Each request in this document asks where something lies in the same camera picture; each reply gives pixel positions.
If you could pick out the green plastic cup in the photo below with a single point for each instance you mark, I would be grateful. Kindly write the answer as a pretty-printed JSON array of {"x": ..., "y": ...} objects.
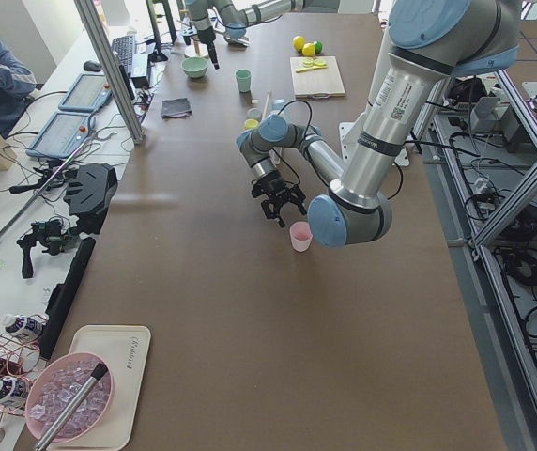
[{"x": 244, "y": 80}]

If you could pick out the bamboo cutting board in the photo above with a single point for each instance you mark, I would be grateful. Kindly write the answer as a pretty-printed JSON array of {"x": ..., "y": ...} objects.
[{"x": 318, "y": 84}]

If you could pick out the green bowl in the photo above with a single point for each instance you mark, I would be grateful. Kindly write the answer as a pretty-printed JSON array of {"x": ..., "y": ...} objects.
[{"x": 194, "y": 67}]

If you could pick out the black keyboard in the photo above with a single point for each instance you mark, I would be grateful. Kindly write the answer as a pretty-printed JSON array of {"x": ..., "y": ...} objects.
[{"x": 124, "y": 48}]

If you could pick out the whole yellow lemon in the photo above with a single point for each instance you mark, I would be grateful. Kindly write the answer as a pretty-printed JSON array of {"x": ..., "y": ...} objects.
[
  {"x": 298, "y": 42},
  {"x": 308, "y": 50}
]

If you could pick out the pink bowl of ice cubes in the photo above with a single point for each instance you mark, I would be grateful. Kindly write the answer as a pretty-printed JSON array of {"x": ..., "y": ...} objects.
[{"x": 57, "y": 386}]

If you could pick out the pink plastic cup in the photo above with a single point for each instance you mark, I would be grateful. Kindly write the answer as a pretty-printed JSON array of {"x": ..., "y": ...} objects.
[{"x": 300, "y": 236}]

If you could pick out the yellow plastic cup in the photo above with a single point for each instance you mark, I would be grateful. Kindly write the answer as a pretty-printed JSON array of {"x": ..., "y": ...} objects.
[{"x": 250, "y": 124}]

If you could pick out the blue teach pendant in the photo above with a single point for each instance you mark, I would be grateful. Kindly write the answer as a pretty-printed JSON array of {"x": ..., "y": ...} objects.
[
  {"x": 88, "y": 94},
  {"x": 61, "y": 135}
]

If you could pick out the yellow plastic knife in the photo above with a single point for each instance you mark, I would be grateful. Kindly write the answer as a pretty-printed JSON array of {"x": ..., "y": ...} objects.
[{"x": 310, "y": 68}]

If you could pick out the aluminium frame post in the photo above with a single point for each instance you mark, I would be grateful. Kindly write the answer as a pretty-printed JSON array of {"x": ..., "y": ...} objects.
[{"x": 110, "y": 65}]

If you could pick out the cream plastic tray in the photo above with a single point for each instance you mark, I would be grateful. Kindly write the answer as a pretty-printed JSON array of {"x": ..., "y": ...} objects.
[{"x": 123, "y": 348}]

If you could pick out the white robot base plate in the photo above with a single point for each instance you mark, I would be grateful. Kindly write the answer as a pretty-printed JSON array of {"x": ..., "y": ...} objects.
[{"x": 353, "y": 137}]

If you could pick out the grey folded cloth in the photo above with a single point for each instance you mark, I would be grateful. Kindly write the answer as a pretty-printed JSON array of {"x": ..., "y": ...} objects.
[{"x": 173, "y": 108}]

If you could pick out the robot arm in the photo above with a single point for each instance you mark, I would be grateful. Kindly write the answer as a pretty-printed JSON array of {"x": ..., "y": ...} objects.
[
  {"x": 427, "y": 42},
  {"x": 236, "y": 21}
]

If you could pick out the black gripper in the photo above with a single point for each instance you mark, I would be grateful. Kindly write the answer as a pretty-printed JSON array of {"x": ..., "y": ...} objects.
[{"x": 273, "y": 182}]

